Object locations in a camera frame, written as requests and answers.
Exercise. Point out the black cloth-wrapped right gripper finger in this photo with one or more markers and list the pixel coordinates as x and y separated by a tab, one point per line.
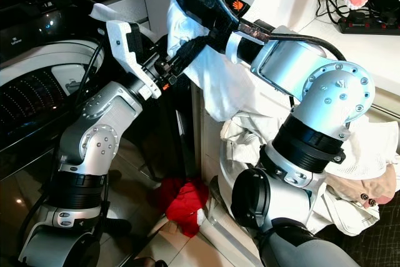
197	7

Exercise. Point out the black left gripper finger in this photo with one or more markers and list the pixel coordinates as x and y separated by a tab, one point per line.
178	68
190	48

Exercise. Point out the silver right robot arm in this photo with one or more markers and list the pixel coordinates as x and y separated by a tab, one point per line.
331	92

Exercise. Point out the white clothes pile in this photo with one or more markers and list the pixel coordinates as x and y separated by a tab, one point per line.
237	136

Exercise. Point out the black top-load washing machine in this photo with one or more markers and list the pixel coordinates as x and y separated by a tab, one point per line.
25	173

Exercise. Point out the white cabinet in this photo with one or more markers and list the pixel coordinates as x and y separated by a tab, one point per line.
162	7

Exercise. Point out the steel washer drum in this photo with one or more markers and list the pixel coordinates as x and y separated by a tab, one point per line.
25	104

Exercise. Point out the red cloth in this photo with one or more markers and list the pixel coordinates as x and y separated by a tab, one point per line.
187	207

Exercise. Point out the black power strip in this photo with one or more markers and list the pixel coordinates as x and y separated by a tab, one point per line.
369	26

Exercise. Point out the white mesh garment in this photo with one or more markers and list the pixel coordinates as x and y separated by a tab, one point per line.
375	154

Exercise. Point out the black robot lower body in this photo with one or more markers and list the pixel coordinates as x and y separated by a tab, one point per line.
300	251

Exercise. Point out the beige buttoned garment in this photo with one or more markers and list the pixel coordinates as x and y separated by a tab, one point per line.
381	186

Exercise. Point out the dark woven floor mat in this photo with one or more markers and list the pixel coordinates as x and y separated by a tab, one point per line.
381	242

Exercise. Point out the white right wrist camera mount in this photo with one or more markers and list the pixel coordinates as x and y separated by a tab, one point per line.
233	48

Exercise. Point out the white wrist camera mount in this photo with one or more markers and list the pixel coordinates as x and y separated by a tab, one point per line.
233	48
122	45

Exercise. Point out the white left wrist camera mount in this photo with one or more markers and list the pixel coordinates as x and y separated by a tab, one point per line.
122	45

